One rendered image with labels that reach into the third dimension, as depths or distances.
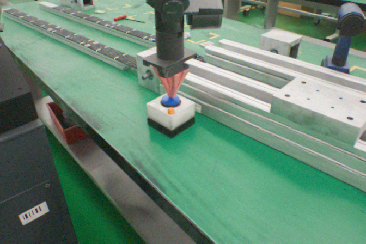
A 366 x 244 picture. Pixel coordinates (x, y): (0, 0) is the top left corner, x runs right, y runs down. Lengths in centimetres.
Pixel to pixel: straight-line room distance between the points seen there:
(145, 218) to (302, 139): 77
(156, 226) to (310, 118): 79
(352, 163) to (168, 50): 39
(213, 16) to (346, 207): 41
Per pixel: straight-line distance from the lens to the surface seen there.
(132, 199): 132
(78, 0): 175
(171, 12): 54
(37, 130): 80
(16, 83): 79
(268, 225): 54
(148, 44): 117
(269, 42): 103
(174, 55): 61
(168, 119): 66
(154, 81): 84
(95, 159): 152
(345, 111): 61
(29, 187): 89
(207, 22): 60
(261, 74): 85
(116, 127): 73
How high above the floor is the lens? 120
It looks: 32 degrees down
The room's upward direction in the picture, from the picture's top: straight up
